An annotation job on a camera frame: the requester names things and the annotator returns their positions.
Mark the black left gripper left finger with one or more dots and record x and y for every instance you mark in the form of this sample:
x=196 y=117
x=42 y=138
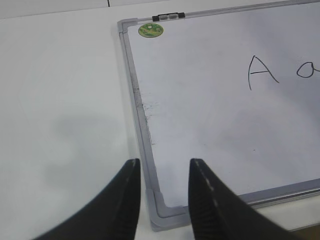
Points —
x=112 y=215

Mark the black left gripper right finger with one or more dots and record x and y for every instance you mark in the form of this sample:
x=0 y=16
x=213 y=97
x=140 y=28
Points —
x=216 y=213

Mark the round green sticker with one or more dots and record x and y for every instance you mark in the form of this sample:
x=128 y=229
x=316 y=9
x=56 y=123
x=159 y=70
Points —
x=150 y=30

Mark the white board with grey frame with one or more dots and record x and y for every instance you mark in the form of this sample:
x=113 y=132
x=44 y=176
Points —
x=237 y=87

